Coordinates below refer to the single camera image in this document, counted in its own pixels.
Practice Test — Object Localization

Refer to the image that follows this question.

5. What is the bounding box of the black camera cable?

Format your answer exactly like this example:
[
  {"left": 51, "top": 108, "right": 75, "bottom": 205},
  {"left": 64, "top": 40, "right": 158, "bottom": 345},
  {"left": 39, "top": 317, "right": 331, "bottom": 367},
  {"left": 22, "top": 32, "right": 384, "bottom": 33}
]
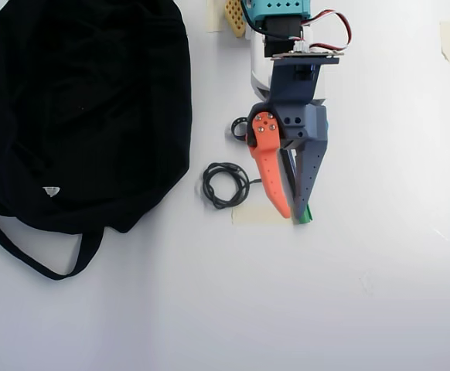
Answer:
[{"left": 239, "top": 0, "right": 257, "bottom": 31}]

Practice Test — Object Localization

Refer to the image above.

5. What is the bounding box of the black usb cable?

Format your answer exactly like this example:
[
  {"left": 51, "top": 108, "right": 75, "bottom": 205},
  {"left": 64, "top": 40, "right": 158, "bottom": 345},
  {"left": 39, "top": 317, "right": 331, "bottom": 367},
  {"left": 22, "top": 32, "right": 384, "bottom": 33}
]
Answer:
[{"left": 203, "top": 162, "right": 263, "bottom": 210}]

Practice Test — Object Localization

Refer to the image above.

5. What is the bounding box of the yellow perforated base part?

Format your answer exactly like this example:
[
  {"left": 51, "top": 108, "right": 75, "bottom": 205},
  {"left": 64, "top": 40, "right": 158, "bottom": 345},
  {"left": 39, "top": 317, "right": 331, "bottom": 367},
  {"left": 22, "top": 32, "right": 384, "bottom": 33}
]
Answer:
[{"left": 223, "top": 0, "right": 249, "bottom": 39}]

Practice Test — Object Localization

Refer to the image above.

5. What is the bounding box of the wide masking tape strip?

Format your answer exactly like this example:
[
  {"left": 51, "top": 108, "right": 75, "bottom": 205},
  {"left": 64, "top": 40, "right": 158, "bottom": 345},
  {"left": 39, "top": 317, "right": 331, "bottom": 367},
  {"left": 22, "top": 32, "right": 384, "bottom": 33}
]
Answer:
[{"left": 230, "top": 205, "right": 295, "bottom": 227}]

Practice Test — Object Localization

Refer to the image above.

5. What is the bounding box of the black ring-shaped strap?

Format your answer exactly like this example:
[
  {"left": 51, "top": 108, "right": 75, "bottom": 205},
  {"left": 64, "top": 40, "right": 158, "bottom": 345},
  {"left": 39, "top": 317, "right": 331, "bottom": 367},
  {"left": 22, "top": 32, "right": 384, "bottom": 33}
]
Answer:
[{"left": 230, "top": 117, "right": 250, "bottom": 142}]

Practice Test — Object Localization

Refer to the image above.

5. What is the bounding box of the black fabric bag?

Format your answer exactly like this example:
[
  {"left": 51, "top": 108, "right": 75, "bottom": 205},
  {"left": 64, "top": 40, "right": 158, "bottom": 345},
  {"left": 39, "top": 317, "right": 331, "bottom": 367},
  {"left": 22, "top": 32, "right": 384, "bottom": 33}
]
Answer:
[{"left": 0, "top": 0, "right": 193, "bottom": 281}]

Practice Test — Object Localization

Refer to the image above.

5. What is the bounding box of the camera circuit board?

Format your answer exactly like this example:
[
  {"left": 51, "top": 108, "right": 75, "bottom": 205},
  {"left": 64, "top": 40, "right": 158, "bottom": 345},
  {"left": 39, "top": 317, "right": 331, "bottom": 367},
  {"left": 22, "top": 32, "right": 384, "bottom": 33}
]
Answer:
[{"left": 269, "top": 49, "right": 346, "bottom": 62}]

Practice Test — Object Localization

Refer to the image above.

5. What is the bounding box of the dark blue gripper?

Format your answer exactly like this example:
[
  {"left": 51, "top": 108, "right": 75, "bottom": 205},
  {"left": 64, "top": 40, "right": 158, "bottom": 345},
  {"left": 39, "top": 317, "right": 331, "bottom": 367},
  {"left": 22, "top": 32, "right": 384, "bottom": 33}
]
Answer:
[{"left": 247, "top": 56, "right": 340, "bottom": 220}]

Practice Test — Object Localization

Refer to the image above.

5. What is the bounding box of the black marker with green cap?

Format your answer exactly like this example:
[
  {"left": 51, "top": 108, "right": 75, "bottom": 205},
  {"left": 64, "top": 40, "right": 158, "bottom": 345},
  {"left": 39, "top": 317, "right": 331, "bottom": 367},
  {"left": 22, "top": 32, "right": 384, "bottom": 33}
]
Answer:
[{"left": 280, "top": 148, "right": 314, "bottom": 226}]

